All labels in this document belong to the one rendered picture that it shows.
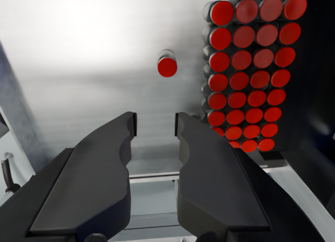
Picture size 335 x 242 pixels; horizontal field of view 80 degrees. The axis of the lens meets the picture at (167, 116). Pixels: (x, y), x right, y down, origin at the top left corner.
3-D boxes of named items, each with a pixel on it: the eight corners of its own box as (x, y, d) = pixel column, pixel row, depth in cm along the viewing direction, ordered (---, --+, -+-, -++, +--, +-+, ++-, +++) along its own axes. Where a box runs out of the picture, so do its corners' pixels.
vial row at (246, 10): (242, -2, 22) (261, -4, 18) (229, 134, 31) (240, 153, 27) (222, 0, 22) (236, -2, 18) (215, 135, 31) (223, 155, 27)
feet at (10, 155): (13, 151, 138) (-1, 165, 126) (41, 199, 163) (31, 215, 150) (1, 152, 139) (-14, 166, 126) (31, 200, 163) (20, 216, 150)
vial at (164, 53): (174, 48, 24) (177, 55, 21) (175, 65, 25) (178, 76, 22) (156, 49, 24) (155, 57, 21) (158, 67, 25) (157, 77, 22)
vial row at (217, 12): (222, 0, 22) (236, -2, 18) (215, 135, 31) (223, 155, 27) (202, 1, 22) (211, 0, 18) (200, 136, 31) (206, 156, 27)
